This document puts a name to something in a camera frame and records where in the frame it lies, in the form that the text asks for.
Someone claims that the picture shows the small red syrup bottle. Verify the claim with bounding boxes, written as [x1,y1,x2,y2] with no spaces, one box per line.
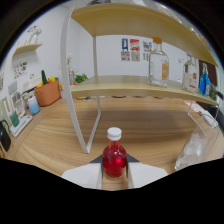
[101,126,128,179]

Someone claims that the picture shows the clear bottle orange cap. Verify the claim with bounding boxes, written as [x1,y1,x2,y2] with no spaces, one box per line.
[147,36,170,89]

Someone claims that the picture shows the light blue cup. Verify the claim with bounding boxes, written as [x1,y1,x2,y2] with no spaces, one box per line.
[27,95,41,116]

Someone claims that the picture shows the clear glass with ice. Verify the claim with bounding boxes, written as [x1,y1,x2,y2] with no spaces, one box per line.
[174,113,221,172]

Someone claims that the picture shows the white tray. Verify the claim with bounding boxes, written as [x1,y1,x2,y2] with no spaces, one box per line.
[9,114,34,138]

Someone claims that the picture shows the two-tier wooden shelf rack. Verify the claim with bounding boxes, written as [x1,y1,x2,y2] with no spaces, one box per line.
[59,2,221,154]

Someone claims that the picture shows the black kettle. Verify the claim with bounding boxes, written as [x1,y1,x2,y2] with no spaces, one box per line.
[0,119,12,153]

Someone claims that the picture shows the orange basket with toys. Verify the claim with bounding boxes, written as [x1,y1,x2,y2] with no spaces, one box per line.
[34,70,62,108]

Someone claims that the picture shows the green plant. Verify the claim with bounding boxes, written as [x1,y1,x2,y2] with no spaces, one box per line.
[74,73,89,84]

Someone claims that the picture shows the vase with white flowers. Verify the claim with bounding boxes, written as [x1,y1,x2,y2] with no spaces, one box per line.
[67,54,76,84]

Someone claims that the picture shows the blue liquor bottle white label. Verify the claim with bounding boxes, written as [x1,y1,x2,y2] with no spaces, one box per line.
[199,63,212,98]

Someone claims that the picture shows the multicolour wall poster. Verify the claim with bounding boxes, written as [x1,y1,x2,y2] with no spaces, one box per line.
[142,40,153,62]

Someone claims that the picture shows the red wall poster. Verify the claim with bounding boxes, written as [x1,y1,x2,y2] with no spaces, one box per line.
[129,38,141,62]

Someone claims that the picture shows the blue yellow wall poster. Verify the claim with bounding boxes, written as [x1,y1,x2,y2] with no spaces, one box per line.
[120,38,130,62]

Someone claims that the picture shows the wooden wall shelf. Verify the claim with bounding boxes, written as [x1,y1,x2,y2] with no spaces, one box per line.
[12,42,44,57]

